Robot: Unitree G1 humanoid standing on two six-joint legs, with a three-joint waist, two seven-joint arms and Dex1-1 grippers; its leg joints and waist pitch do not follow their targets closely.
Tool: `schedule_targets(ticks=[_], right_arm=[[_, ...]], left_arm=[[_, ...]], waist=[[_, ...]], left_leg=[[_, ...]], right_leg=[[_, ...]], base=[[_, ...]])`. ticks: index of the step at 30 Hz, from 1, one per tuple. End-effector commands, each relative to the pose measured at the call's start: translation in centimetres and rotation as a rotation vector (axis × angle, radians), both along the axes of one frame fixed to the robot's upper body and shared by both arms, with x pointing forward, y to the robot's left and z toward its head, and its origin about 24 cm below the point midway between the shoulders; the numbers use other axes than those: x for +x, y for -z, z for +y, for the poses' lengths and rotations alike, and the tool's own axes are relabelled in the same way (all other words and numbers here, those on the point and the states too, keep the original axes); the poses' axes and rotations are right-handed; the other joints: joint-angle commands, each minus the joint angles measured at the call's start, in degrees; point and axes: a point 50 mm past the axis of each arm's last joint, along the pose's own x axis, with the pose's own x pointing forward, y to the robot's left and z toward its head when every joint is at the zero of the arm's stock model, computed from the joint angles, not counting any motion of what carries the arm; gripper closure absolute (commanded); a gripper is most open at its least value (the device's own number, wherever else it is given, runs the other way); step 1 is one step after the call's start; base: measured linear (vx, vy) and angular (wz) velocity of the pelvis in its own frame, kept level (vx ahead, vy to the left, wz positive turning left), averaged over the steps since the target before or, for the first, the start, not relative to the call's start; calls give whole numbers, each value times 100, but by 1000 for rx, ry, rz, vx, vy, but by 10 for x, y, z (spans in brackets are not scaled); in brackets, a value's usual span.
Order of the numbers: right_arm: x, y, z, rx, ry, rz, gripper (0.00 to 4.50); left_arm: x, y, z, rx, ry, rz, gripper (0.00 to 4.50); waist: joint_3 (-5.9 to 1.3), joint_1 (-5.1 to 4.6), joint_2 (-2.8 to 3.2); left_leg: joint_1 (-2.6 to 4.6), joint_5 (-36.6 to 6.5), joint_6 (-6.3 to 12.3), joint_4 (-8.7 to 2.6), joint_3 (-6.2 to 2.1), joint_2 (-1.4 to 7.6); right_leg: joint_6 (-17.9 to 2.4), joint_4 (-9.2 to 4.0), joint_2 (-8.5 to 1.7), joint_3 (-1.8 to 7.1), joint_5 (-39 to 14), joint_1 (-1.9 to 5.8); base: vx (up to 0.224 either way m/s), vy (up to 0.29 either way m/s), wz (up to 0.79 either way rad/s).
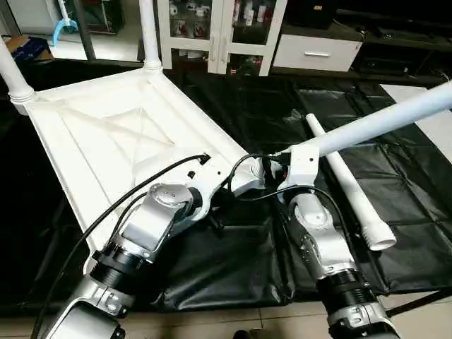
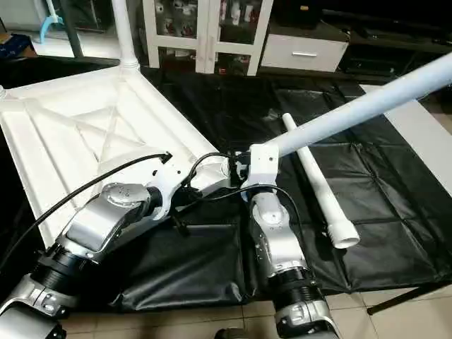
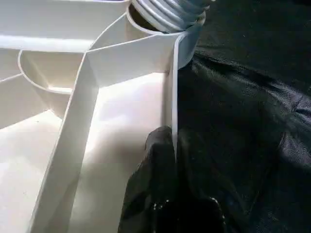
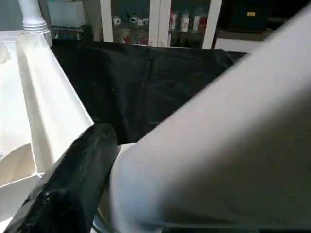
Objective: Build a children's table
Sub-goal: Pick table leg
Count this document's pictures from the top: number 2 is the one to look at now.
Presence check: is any white plastic table leg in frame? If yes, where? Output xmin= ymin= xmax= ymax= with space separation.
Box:
xmin=281 ymin=113 xmax=361 ymax=250
xmin=265 ymin=53 xmax=452 ymax=163
xmin=112 ymin=0 xmax=141 ymax=70

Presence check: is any white drawer unit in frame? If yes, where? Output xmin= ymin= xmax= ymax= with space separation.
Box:
xmin=260 ymin=34 xmax=350 ymax=73

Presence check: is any brown cardboard box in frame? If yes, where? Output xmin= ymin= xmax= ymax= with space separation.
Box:
xmin=0 ymin=34 xmax=37 ymax=61

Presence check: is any white plastic table top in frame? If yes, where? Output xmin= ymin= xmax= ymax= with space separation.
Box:
xmin=0 ymin=64 xmax=234 ymax=248

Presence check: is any black work mat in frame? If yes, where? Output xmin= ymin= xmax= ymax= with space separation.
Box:
xmin=0 ymin=56 xmax=452 ymax=311

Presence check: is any white flat board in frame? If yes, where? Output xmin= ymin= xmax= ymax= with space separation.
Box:
xmin=360 ymin=85 xmax=452 ymax=195

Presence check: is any white glass-door cabinet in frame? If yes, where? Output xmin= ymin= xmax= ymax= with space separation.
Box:
xmin=141 ymin=0 xmax=275 ymax=76

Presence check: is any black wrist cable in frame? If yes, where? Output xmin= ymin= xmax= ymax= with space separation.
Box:
xmin=180 ymin=152 xmax=308 ymax=255
xmin=0 ymin=153 xmax=172 ymax=269

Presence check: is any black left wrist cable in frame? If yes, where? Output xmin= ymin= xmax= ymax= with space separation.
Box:
xmin=0 ymin=153 xmax=172 ymax=269

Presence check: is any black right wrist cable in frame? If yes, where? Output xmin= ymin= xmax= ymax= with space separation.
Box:
xmin=180 ymin=152 xmax=308 ymax=255

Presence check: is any black stand leg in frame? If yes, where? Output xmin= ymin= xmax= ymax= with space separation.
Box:
xmin=367 ymin=282 xmax=452 ymax=316

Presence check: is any black metal pole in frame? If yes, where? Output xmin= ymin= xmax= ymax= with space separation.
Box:
xmin=60 ymin=0 xmax=84 ymax=59

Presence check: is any blue plastic tool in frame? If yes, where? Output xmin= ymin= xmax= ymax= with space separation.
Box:
xmin=39 ymin=0 xmax=64 ymax=44

